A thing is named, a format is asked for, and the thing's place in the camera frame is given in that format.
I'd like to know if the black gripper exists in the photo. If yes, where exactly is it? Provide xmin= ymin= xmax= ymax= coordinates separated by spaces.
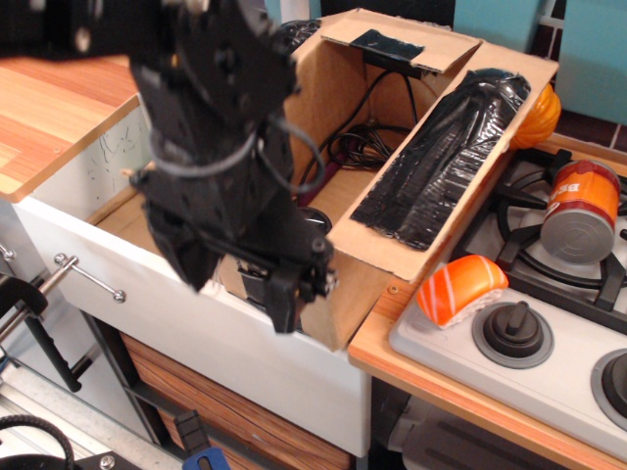
xmin=130 ymin=116 xmax=337 ymax=334

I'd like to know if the taped cardboard box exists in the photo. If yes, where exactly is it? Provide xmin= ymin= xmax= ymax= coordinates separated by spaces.
xmin=97 ymin=7 xmax=560 ymax=353

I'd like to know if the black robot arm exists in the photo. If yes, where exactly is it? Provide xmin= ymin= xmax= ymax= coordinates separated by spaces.
xmin=1 ymin=1 xmax=336 ymax=333

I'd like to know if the salmon sushi toy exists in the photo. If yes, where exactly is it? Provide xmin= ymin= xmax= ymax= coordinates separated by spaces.
xmin=415 ymin=255 xmax=508 ymax=329

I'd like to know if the black stove grate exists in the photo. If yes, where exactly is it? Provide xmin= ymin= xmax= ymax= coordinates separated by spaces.
xmin=453 ymin=149 xmax=626 ymax=334

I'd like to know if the left black stove knob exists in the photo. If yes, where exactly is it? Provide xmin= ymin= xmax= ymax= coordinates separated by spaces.
xmin=471 ymin=302 xmax=555 ymax=370

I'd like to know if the black stove knob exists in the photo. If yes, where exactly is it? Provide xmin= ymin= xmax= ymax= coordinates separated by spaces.
xmin=591 ymin=349 xmax=626 ymax=430
xmin=471 ymin=302 xmax=555 ymax=370

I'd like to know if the white toy stove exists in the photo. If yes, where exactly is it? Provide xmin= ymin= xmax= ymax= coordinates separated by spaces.
xmin=390 ymin=150 xmax=626 ymax=459

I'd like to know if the orange toy pumpkin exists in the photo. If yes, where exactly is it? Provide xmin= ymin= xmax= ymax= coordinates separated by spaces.
xmin=509 ymin=84 xmax=562 ymax=150

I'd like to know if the orange soup can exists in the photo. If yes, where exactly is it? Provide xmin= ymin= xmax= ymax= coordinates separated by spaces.
xmin=540 ymin=160 xmax=621 ymax=265

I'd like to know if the right black stove knob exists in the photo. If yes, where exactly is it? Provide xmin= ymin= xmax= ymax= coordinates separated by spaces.
xmin=591 ymin=349 xmax=626 ymax=430

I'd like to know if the blue black clamp handle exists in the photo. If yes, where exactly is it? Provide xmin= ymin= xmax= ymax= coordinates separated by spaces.
xmin=173 ymin=410 xmax=230 ymax=470

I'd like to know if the black cable bundle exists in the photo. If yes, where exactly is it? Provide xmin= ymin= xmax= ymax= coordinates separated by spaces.
xmin=296 ymin=68 xmax=422 ymax=197

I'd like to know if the metal clamp with black handle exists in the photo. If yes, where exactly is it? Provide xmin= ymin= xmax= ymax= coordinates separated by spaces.
xmin=0 ymin=247 xmax=126 ymax=394

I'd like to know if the black corrugated hose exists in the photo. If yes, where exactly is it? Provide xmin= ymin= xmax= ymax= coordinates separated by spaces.
xmin=0 ymin=414 xmax=74 ymax=470

